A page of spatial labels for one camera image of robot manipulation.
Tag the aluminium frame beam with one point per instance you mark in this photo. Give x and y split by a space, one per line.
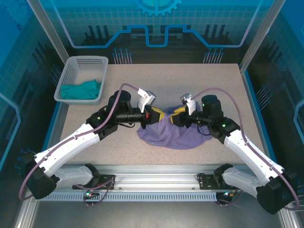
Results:
289 221
23 216

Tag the aluminium frame post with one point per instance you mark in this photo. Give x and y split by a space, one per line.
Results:
47 28
261 31

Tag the purple t-shirt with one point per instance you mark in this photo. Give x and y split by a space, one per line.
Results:
171 137

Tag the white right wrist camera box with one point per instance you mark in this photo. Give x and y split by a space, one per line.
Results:
190 104

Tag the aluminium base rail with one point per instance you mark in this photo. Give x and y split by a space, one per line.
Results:
154 175

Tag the small circuit board with leds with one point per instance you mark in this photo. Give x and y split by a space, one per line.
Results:
229 193
89 194

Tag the grey plastic mesh basket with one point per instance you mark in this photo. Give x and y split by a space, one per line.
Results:
80 63

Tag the teal cloth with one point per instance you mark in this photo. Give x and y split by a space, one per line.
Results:
78 92

